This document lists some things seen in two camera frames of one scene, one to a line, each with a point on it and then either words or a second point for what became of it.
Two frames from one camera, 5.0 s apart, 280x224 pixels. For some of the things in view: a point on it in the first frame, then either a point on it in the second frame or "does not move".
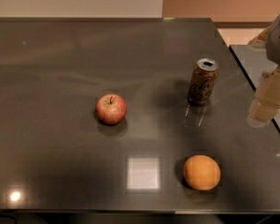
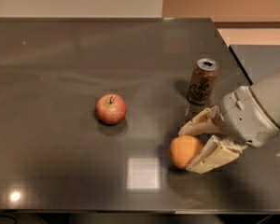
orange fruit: [202, 172] to [183, 148]
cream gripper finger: [273, 93] to [216, 153]
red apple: [111, 109] does not move
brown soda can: [203, 80] does not move
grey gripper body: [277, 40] to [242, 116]
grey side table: [255, 63] does not move
